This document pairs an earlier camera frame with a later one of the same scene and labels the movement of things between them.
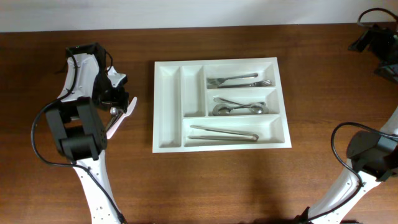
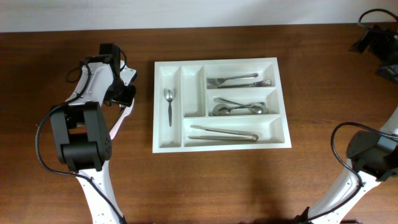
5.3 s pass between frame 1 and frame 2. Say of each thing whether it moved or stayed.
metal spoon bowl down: stayed
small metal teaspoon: moved
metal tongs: stayed
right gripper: stayed
